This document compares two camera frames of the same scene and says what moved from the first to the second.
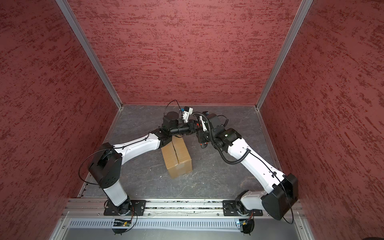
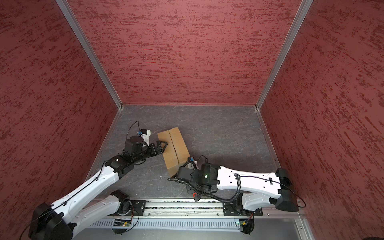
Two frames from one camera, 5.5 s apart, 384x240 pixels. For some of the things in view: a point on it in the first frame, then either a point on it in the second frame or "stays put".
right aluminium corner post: x=304 y=8 stays put
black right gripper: x=200 y=134 -> x=191 y=189
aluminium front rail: x=73 y=207 stays put
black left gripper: x=192 y=127 -> x=155 y=152
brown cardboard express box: x=177 y=157 stays put
